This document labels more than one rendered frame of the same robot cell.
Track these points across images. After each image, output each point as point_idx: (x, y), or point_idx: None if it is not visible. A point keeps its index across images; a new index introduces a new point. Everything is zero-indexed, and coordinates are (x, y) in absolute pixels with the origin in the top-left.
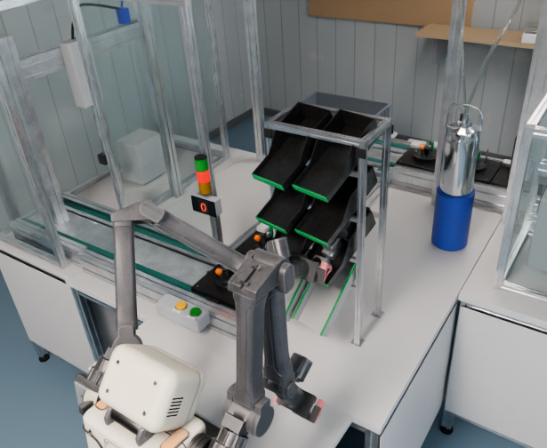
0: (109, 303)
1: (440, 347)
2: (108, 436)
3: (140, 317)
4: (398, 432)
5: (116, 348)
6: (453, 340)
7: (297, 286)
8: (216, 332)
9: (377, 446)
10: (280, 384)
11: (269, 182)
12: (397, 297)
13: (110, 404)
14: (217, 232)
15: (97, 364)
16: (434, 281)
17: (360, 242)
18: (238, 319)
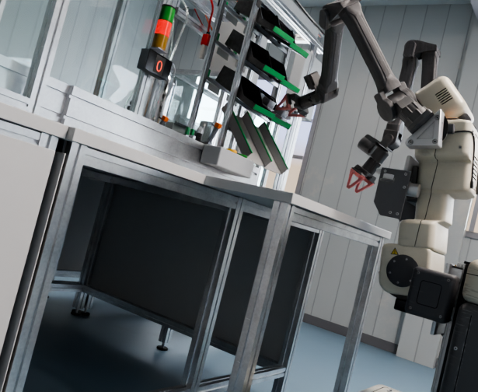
0: (157, 163)
1: (217, 228)
2: (476, 130)
3: (196, 176)
4: (284, 257)
5: (444, 76)
6: (181, 244)
7: (249, 142)
8: None
9: (321, 242)
10: (402, 134)
11: (285, 35)
12: None
13: (467, 109)
14: (141, 106)
15: (419, 106)
16: None
17: (277, 103)
18: (435, 68)
